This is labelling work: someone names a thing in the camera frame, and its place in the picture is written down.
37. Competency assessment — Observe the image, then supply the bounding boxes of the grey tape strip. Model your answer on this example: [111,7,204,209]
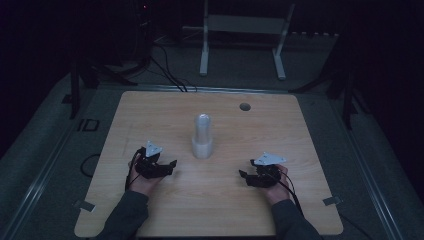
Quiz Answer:
[73,199,96,213]
[322,195,344,207]

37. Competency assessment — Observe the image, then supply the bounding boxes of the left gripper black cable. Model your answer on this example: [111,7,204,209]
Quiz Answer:
[124,148,144,193]

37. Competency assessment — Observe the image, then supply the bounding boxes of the white metal stand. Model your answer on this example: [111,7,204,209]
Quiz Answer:
[199,0,296,81]

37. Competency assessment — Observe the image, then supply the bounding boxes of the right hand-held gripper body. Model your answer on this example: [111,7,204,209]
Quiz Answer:
[250,152,287,188]

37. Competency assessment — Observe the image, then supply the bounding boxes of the person's left hand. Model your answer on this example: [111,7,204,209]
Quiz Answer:
[128,162,165,198]

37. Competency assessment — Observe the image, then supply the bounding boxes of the black metal stand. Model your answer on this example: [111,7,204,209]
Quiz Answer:
[68,59,138,120]
[289,66,361,131]

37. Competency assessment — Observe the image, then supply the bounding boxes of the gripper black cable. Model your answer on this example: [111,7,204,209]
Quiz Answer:
[275,166,305,218]
[124,148,144,193]

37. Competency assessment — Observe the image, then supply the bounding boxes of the white plastic cup stack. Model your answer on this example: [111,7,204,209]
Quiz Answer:
[191,113,214,160]

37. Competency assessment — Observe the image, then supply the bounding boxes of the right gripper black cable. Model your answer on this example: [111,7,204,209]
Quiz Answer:
[275,166,305,218]

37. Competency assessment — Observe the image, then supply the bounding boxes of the dark equipment with red light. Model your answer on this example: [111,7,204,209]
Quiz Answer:
[132,0,155,66]

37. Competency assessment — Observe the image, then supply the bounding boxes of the black floor cables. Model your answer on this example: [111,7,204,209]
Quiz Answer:
[149,43,198,93]

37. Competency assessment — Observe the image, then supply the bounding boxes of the black cable loop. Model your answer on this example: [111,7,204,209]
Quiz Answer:
[79,153,102,179]

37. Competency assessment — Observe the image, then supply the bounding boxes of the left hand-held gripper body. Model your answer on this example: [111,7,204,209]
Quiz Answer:
[133,140,168,180]

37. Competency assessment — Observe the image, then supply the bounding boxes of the thin black floor cable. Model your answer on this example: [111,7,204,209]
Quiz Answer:
[338,213,371,240]

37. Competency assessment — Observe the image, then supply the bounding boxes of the person's right hand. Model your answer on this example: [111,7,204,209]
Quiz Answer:
[263,164,296,206]

